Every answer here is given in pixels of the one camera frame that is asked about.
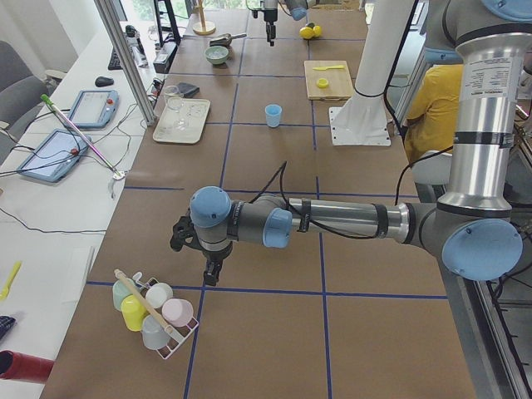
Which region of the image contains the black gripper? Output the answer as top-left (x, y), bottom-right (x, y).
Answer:
top-left (200, 240), bottom-right (233, 286)
top-left (264, 7), bottom-right (278, 46)

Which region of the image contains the yellow lemon slice stack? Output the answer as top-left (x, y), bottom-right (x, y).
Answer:
top-left (316, 78), bottom-right (329, 88)

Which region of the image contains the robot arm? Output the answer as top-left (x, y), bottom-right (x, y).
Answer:
top-left (189, 1), bottom-right (531, 286)
top-left (259, 0), bottom-right (317, 47)

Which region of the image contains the yellow lemon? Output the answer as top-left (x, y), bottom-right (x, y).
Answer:
top-left (299, 24), bottom-right (315, 40)
top-left (313, 25), bottom-right (322, 37)

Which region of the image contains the white cup in rack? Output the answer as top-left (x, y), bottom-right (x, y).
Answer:
top-left (145, 283), bottom-right (173, 309)

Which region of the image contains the light blue cup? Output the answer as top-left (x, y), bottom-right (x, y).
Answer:
top-left (264, 104), bottom-right (283, 128)

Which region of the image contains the grey cup in rack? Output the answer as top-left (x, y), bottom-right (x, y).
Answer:
top-left (141, 315), bottom-right (170, 350)

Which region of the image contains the yellow cup in rack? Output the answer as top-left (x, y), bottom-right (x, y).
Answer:
top-left (121, 295), bottom-right (149, 332)

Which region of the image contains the green cup in rack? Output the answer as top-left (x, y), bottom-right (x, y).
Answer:
top-left (111, 280), bottom-right (131, 311)

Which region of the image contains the metal ice scoop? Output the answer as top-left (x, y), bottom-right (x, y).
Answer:
top-left (209, 32), bottom-right (247, 47)

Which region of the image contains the green bowl of ice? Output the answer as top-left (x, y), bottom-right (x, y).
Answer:
top-left (204, 46), bottom-right (229, 66)

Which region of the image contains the yellow plastic knife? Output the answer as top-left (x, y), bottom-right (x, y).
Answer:
top-left (313, 64), bottom-right (345, 71)

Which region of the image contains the wooden mug tree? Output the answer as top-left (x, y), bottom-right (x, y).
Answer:
top-left (192, 0), bottom-right (216, 36)

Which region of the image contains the wooden cutting board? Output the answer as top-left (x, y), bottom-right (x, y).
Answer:
top-left (303, 61), bottom-right (354, 101)

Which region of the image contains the grey folded cloth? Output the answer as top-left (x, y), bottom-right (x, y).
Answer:
top-left (177, 82), bottom-right (200, 98)

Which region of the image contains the black box device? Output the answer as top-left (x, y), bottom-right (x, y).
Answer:
top-left (153, 42), bottom-right (178, 74)

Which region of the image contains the clear wine glass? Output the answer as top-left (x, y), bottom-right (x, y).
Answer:
top-left (163, 86), bottom-right (187, 130)

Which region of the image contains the cream bear tray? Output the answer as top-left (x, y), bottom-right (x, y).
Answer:
top-left (152, 99), bottom-right (210, 145)

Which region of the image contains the black keyboard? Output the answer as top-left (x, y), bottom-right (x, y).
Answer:
top-left (107, 49), bottom-right (122, 71)

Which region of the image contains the black computer mouse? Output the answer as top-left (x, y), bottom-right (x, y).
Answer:
top-left (95, 76), bottom-right (115, 87)

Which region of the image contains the person in yellow shirt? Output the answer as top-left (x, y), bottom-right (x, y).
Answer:
top-left (404, 64), bottom-right (463, 163)

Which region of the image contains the far blue teach pendant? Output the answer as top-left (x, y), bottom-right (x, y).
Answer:
top-left (68, 90), bottom-right (119, 130)

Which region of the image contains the blue teach pendant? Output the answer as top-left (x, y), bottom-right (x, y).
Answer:
top-left (17, 129), bottom-right (89, 183)
top-left (68, 90), bottom-right (119, 130)

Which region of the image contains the near blue teach pendant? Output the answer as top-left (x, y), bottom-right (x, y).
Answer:
top-left (17, 129), bottom-right (89, 183)

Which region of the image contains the red cylinder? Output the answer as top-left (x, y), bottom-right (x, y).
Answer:
top-left (1, 350), bottom-right (54, 384)

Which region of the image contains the metal stirring rod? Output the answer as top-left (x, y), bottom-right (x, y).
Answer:
top-left (41, 94), bottom-right (126, 181)

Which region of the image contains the grey office chair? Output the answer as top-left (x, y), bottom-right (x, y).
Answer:
top-left (1, 41), bottom-right (47, 163)

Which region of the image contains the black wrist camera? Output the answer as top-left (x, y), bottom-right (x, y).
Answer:
top-left (170, 214), bottom-right (202, 252)

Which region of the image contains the white wire cup rack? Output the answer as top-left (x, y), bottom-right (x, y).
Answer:
top-left (133, 272), bottom-right (199, 359)

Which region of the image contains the wooden rack handle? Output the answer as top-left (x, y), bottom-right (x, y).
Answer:
top-left (114, 268), bottom-right (173, 335)

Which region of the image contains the aluminium frame post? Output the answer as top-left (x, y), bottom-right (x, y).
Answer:
top-left (94, 0), bottom-right (156, 126)

